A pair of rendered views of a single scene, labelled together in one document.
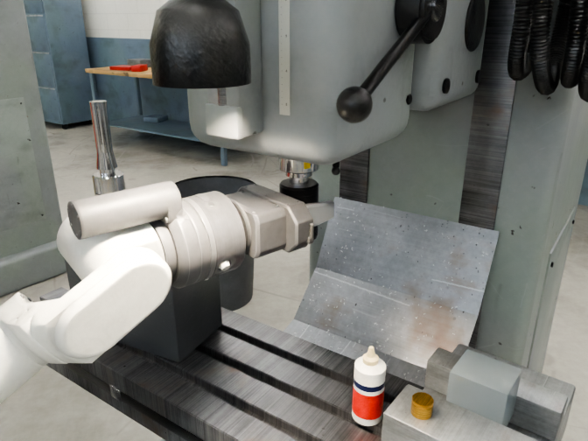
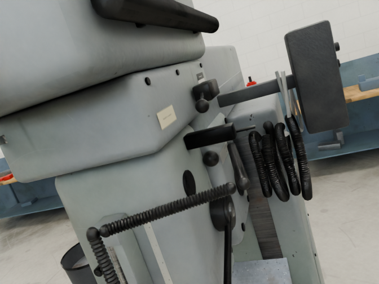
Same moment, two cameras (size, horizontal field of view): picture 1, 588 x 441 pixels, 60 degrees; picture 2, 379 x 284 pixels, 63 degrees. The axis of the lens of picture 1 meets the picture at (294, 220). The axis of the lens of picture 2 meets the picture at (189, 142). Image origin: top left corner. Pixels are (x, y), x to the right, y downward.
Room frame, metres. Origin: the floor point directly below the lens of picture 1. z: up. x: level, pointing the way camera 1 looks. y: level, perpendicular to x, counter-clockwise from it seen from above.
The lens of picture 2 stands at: (0.06, 0.02, 1.71)
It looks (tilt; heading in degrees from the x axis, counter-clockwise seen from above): 12 degrees down; 345
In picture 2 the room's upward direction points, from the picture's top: 18 degrees counter-clockwise
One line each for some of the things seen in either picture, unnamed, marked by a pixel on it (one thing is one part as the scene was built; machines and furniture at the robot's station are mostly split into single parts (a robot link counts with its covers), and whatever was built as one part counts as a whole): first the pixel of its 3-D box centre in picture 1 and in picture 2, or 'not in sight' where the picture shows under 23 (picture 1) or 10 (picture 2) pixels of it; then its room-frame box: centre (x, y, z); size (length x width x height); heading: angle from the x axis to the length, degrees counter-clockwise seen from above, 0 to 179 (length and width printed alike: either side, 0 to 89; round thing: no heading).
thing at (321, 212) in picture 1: (316, 215); not in sight; (0.56, -0.03, 1.23); 0.06 x 0.02 x 0.03; 130
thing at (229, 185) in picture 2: not in sight; (175, 207); (0.37, -0.02, 1.58); 0.17 x 0.01 x 0.01; 78
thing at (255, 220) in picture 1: (236, 228); not in sight; (0.53, 0.06, 1.23); 0.13 x 0.12 x 0.10; 40
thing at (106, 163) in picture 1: (102, 138); not in sight; (0.78, 0.29, 1.27); 0.03 x 0.03 x 0.11
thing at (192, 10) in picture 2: not in sight; (180, 18); (0.53, -0.15, 1.79); 0.45 x 0.04 x 0.04; 145
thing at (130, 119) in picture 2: not in sight; (126, 110); (0.62, -0.03, 1.68); 0.34 x 0.24 x 0.10; 145
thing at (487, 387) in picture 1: (482, 393); not in sight; (0.45, -0.20, 1.07); 0.06 x 0.05 x 0.06; 53
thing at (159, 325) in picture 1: (143, 275); not in sight; (0.75, 0.25, 1.05); 0.22 x 0.12 x 0.20; 64
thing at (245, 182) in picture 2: not in sight; (236, 161); (0.43, -0.13, 1.58); 0.17 x 0.01 x 0.01; 159
